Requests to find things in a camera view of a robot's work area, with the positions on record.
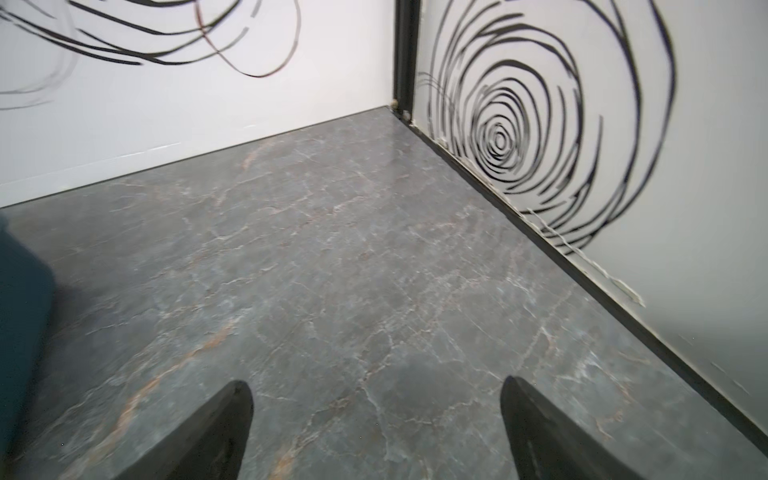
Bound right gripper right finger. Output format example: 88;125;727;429
500;376;640;479

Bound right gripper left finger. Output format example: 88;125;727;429
117;380;254;480

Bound teal plastic bin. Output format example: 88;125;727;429
1;218;55;461

